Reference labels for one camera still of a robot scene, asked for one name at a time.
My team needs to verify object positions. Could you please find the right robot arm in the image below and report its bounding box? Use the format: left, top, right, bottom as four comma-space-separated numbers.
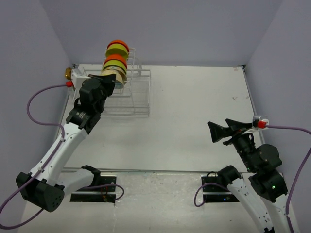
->
208, 116, 299, 233

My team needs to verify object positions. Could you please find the white wire dish rack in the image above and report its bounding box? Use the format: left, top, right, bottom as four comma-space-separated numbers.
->
104, 48, 151, 117

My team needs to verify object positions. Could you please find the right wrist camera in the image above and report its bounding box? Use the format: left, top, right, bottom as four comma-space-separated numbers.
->
252, 115, 269, 129

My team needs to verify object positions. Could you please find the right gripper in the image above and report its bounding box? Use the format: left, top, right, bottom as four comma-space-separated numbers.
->
207, 118, 256, 170

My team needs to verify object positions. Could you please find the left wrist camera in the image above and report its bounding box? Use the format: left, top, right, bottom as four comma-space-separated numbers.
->
71, 68, 89, 100

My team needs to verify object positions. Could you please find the white floral patterned bowl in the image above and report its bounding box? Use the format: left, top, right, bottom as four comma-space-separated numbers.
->
100, 69, 127, 86

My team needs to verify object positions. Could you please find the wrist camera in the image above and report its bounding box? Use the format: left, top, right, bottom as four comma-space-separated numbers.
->
252, 115, 269, 129
71, 68, 89, 100

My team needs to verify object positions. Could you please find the rear orange bowl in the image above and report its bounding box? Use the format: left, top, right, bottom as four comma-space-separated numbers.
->
107, 39, 130, 52

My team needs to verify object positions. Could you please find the green bowl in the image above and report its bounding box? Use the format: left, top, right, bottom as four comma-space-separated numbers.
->
105, 43, 130, 60
102, 60, 127, 74

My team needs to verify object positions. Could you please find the blue yellow patterned bowl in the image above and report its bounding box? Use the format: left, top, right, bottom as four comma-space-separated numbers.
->
114, 82, 123, 89

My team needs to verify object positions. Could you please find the orange bowl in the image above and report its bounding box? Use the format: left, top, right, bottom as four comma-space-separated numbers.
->
107, 39, 130, 52
103, 54, 127, 68

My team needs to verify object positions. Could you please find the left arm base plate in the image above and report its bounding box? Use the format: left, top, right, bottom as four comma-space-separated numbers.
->
70, 176, 117, 203

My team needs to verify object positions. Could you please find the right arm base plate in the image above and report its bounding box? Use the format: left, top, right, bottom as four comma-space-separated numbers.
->
201, 172, 239, 203

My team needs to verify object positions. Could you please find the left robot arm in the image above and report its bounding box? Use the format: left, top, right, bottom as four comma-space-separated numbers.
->
16, 74, 116, 212

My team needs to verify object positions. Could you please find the front orange bowl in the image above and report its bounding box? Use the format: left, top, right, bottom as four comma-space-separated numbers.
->
103, 54, 127, 68

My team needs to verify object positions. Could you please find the rear green bowl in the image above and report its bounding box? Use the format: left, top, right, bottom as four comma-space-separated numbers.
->
105, 43, 130, 60

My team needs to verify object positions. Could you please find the brass wooden utensil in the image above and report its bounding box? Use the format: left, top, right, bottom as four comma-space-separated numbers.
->
65, 67, 72, 80

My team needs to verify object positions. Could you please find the front green bowl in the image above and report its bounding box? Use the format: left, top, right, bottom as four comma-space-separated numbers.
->
102, 60, 127, 74

